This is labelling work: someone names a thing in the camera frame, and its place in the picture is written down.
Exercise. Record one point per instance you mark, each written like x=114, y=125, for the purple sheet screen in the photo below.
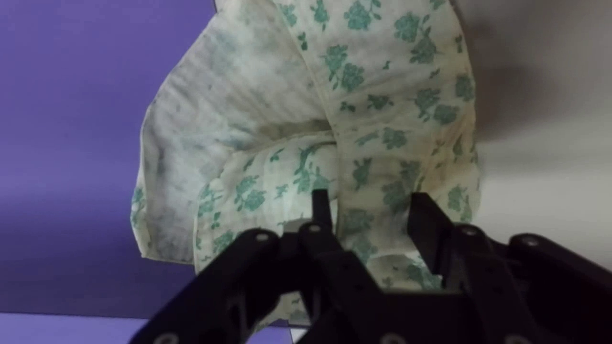
x=69, y=159

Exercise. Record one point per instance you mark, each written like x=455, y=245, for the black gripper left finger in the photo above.
x=254, y=293

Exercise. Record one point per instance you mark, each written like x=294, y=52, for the green floral white cloth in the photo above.
x=306, y=108

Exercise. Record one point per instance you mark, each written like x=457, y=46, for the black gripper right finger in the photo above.
x=522, y=293

